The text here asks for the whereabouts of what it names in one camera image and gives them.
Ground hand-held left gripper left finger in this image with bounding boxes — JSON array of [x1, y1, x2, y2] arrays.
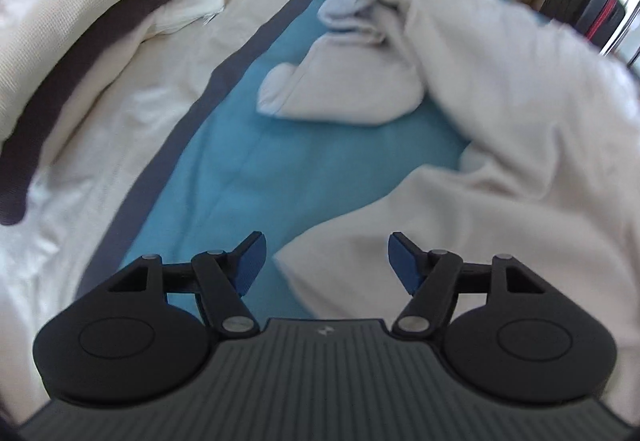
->
[[87, 231, 268, 338]]

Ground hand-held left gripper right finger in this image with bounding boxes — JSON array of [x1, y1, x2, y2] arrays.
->
[[387, 231, 566, 338]]

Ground white t-shirt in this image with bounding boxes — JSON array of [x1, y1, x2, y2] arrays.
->
[[256, 0, 640, 427]]

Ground blue and white bed sheet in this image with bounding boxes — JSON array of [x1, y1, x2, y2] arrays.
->
[[0, 0, 471, 427]]

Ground cream blanket with brown stripe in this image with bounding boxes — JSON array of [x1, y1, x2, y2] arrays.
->
[[0, 0, 236, 227]]

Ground black suitcase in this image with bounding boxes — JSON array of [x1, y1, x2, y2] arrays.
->
[[540, 0, 626, 54]]

